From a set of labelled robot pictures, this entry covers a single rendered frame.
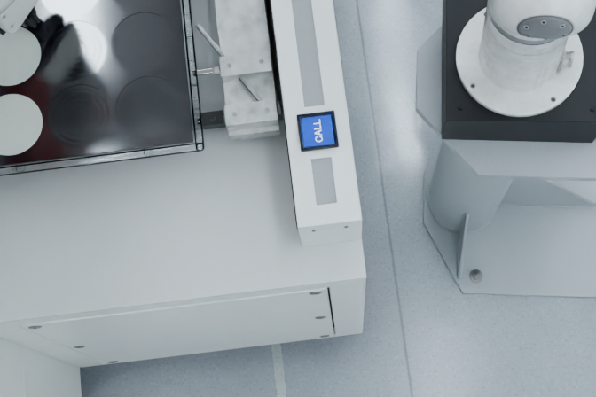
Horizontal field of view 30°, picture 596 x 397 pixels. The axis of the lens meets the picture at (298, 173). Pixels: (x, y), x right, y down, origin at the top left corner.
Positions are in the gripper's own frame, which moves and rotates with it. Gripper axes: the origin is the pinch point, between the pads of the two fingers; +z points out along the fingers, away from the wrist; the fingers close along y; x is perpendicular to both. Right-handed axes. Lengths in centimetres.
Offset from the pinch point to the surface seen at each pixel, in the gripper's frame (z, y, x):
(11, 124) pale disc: 2.6, -15.9, -6.5
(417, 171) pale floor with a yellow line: 93, 31, -58
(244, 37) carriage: 4.5, 14.3, -30.7
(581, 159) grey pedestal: 11, 23, -86
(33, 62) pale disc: 2.5, -5.6, -4.0
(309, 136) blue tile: -3.9, 2.9, -49.2
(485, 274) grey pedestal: 91, 17, -83
